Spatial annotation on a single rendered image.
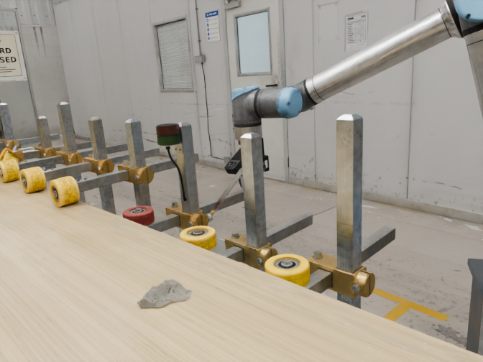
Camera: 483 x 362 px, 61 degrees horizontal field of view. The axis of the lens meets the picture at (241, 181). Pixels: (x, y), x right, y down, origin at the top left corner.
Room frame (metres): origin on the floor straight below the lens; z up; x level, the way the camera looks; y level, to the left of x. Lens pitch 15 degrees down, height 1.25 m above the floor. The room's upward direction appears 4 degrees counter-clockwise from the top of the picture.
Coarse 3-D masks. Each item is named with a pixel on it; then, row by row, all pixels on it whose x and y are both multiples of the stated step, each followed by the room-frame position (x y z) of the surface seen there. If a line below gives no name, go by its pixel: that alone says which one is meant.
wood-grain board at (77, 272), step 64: (0, 192) 1.34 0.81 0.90; (0, 256) 0.80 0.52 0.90; (64, 256) 0.78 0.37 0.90; (128, 256) 0.76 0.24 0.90; (192, 256) 0.74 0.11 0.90; (0, 320) 0.55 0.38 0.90; (64, 320) 0.54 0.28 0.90; (128, 320) 0.53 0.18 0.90; (192, 320) 0.52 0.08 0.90; (256, 320) 0.51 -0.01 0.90; (320, 320) 0.50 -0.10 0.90; (384, 320) 0.49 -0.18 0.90
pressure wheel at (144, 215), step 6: (126, 210) 1.03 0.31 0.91; (132, 210) 1.03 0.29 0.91; (138, 210) 1.02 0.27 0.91; (144, 210) 1.03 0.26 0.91; (150, 210) 1.02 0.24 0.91; (126, 216) 0.99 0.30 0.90; (132, 216) 0.99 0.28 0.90; (138, 216) 0.99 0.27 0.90; (144, 216) 1.00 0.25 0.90; (150, 216) 1.01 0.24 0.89; (138, 222) 0.99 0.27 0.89; (144, 222) 0.99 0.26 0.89; (150, 222) 1.01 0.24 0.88
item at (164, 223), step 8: (232, 192) 1.29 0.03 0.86; (240, 192) 1.28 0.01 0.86; (216, 200) 1.21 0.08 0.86; (224, 200) 1.23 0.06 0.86; (232, 200) 1.25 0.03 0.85; (240, 200) 1.27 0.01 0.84; (200, 208) 1.15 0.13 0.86; (208, 208) 1.18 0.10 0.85; (168, 216) 1.10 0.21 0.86; (176, 216) 1.09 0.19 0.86; (152, 224) 1.04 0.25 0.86; (160, 224) 1.06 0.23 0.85; (168, 224) 1.07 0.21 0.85; (176, 224) 1.09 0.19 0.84
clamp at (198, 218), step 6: (180, 204) 1.17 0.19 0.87; (168, 210) 1.13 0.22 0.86; (174, 210) 1.12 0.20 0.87; (180, 210) 1.11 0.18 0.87; (180, 216) 1.09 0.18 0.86; (186, 216) 1.07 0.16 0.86; (192, 216) 1.07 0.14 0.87; (198, 216) 1.06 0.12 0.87; (204, 216) 1.07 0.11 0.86; (180, 222) 1.10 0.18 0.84; (186, 222) 1.08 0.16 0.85; (192, 222) 1.06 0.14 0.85; (198, 222) 1.06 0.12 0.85; (204, 222) 1.07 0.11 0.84
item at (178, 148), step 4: (160, 124) 1.08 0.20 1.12; (164, 124) 1.07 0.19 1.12; (168, 124) 1.07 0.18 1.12; (172, 124) 1.06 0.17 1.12; (176, 124) 1.06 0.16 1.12; (172, 144) 1.04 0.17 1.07; (176, 144) 1.06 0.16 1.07; (180, 144) 1.08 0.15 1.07; (168, 148) 1.06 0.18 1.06; (176, 148) 1.09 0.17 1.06; (180, 148) 1.08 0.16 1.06; (168, 152) 1.06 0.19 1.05; (176, 152) 1.09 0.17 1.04; (180, 152) 1.08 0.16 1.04; (172, 160) 1.07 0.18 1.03; (176, 164) 1.07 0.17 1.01; (180, 176) 1.08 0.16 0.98; (180, 180) 1.08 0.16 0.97; (184, 192) 1.08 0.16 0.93; (184, 196) 1.08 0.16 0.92; (184, 200) 1.08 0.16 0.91
